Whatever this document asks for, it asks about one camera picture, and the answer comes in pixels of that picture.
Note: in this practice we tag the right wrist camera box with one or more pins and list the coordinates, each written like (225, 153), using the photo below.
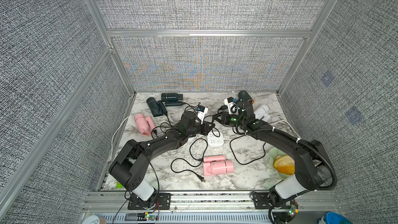
(231, 105)

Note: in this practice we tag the right white power strip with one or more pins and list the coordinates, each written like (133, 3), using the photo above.
(215, 140)

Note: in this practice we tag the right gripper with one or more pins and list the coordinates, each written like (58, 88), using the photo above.
(224, 118)

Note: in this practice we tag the pink dryer front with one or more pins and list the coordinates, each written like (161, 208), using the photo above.
(217, 165)

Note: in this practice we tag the aluminium front rail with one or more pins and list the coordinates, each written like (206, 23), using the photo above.
(212, 201)

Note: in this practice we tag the white folded hair dryer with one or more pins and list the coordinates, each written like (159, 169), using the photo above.
(261, 113)

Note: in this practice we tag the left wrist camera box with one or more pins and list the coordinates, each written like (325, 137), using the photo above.
(201, 112)

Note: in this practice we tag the green dryer copper nozzle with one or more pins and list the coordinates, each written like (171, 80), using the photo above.
(244, 96)

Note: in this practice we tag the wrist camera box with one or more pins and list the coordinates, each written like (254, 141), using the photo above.
(231, 105)
(201, 112)

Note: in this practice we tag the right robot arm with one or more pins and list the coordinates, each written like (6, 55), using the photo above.
(313, 168)

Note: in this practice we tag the dark green dryer back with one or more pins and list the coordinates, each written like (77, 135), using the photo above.
(172, 99)

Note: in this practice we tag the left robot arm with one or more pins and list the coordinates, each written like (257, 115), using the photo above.
(130, 165)

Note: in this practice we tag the orange bread slice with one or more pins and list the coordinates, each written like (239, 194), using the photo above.
(285, 165)

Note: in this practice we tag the green wavy plate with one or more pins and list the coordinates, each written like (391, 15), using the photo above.
(274, 153)

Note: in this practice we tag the pink dryer left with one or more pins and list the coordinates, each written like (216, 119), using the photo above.
(145, 124)

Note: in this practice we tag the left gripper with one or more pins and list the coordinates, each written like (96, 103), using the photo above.
(206, 129)

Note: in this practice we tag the dark green dryer folded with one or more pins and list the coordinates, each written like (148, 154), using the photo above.
(157, 108)

